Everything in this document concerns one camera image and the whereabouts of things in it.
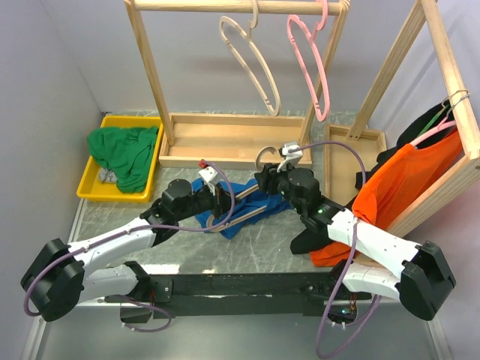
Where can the orange hanging garment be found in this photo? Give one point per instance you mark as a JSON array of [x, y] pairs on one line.
[[403, 178]]

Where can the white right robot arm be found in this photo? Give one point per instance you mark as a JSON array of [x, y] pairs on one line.
[[417, 275]]

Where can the green hanger on right rack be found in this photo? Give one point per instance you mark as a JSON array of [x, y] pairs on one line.
[[432, 123]]

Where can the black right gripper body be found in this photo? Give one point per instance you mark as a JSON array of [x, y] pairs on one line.
[[280, 184]]

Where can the grey cloth in tray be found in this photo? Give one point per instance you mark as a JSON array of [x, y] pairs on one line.
[[106, 176]]

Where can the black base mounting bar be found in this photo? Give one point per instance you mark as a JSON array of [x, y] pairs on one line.
[[185, 295]]

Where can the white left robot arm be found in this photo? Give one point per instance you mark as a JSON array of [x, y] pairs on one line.
[[54, 281]]

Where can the wooden clothes rack right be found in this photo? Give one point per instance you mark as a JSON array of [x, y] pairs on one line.
[[368, 143]]

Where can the black hanging garment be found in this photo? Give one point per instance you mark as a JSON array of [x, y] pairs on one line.
[[308, 241]]

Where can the blue tank top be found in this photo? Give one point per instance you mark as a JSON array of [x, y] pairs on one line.
[[254, 201]]

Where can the pink hanger on right rack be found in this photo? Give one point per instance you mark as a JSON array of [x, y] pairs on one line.
[[428, 134]]

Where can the wooden clothes rack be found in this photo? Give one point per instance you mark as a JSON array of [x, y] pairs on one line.
[[313, 29], [368, 143]]

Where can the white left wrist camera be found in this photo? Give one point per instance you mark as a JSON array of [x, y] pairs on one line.
[[211, 177]]

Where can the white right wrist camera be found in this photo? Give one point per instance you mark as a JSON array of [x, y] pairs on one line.
[[291, 154]]

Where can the yellow plastic tray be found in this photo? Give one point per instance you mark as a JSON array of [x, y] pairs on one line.
[[91, 189]]

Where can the wooden clothes rack centre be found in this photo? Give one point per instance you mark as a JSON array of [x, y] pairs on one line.
[[313, 29]]

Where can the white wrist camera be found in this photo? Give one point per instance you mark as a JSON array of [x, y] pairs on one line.
[[291, 154], [211, 177]]

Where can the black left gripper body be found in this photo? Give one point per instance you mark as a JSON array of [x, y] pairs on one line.
[[204, 200]]

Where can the green garment in tray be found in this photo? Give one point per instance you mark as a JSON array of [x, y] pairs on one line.
[[128, 152]]

